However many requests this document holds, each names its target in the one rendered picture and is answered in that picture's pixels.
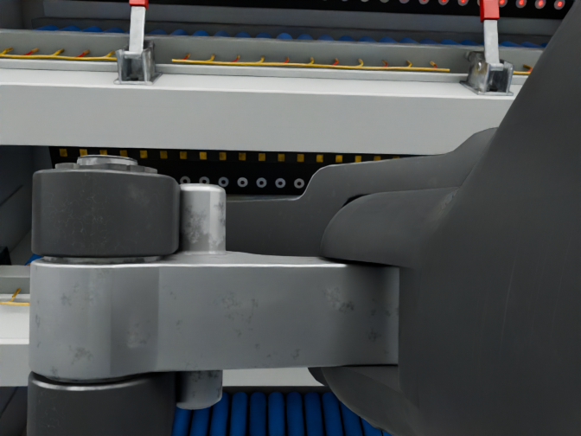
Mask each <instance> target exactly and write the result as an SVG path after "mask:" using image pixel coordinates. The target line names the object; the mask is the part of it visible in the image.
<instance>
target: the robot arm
mask: <svg viewBox="0 0 581 436"><path fill-rule="evenodd" d="M31 250H32V252H33V253H35V254H37V255H40V256H42V257H41V258H40V259H37V260H33V261H32V262H31V264H30V299H29V367H30V369H31V370H32V371H31V372H30V373H29V377H28V412H27V436H171V434H172V427H173V422H174V417H175V411H176V406H177V407H179V408H183V409H191V410H192V409H203V408H206V407H211V406H212V405H213V404H215V403H216V402H218V401H220V399H221V397H222V377H223V370H225V369H281V368H308V370H309V372H310V373H311V375H312V376H313V377H314V378H315V380H316V381H317V382H320V383H321V384H322V385H324V386H326V387H329V388H331V390H332V391H333V393H334V394H335V396H336V397H337V398H338V399H339V400H340V401H341V402H342V403H343V404H344V405H345V406H346V407H347V408H349V409H350V410H351V411H352V412H354V413H355V414H357V415H359V416H360V417H361V418H362V419H364V420H366V421H367V422H368V423H369V424H370V425H371V426H372V427H374V428H377V429H379V430H381V431H383V432H386V433H389V434H391V435H392V436H581V0H576V1H575V3H574V4H573V5H572V7H571V8H570V10H569V11H568V13H567V14H566V16H565V18H564V19H563V21H562V22H561V24H560V25H559V27H558V28H557V30H556V32H555V33H554V35H553V36H552V38H551V40H550V41H549V42H548V44H547V45H546V48H545V49H544V51H543V53H542V54H541V56H540V57H539V59H538V60H537V62H536V64H535V65H534V67H533V69H532V71H531V73H530V74H529V75H528V77H527V79H526V81H525V82H524V84H523V86H522V87H521V89H520V91H519V92H518V94H517V96H516V97H515V99H514V101H513V103H512V105H511V106H510V107H509V109H508V111H507V113H506V115H505V116H504V118H503V120H502V122H501V123H500V125H499V126H498V127H493V128H488V129H486V130H483V131H479V132H476V133H474V134H473V135H471V136H470V137H469V138H468V139H466V140H465V141H464V142H463V143H462V144H460V145H459V146H458V147H457V148H456V149H455V150H453V151H450V152H447V153H444V154H437V155H428V156H419V157H402V158H394V159H385V160H376V161H367V162H359V163H341V164H332V165H328V166H325V167H323V168H321V169H319V170H318V171H317V172H316V173H315V174H314V175H313V176H312V178H311V179H310V182H309V184H308V186H307V188H306V190H305V191H304V193H303V194H302V195H301V196H300V197H298V198H296V199H276V200H252V201H229V202H226V191H225V190H224V189H223V188H222V187H220V186H219V185H213V184H205V183H185V184H180V185H179V184H178V183H177V181H176V180H175V178H173V177H171V176H165V175H161V174H157V170H156V169H153V168H150V167H145V166H140V165H137V160H135V159H132V158H129V157H119V156H107V155H86V156H82V157H78V160H77V163H58V164H56V165H55V169H50V170H38V171H36V172H35V173H34V175H33V193H32V237H31Z"/></svg>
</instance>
